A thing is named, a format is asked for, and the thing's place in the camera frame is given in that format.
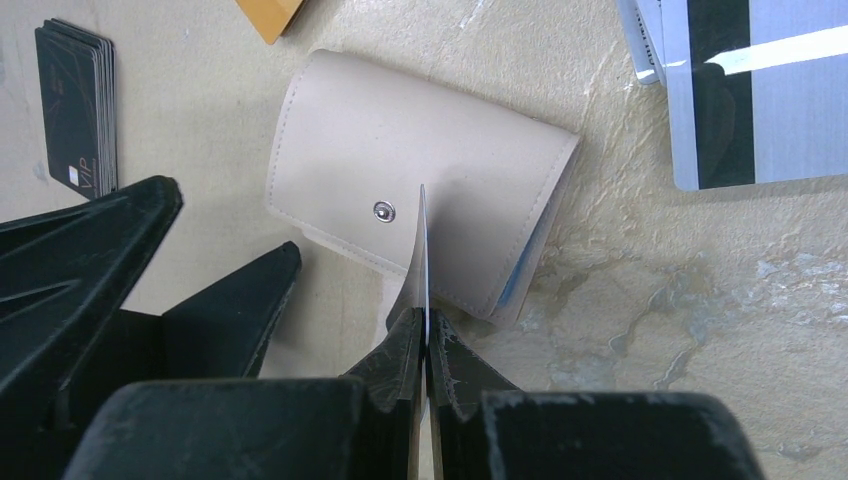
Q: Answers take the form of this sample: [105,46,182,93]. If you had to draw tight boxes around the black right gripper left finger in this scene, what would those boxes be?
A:
[65,308,424,479]

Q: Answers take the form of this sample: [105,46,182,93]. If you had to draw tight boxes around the tan leather card holder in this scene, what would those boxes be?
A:
[265,50,579,326]

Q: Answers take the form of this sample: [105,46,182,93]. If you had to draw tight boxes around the silver credit card stack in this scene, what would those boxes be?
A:
[618,0,847,191]

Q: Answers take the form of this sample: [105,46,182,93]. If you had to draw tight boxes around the gold credit card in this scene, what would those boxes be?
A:
[236,0,306,45]

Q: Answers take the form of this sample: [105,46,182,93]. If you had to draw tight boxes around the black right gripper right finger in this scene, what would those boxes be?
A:
[427,310,764,479]

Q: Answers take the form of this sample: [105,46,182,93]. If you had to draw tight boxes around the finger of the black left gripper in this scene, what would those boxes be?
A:
[162,241,302,379]
[1,175,183,411]

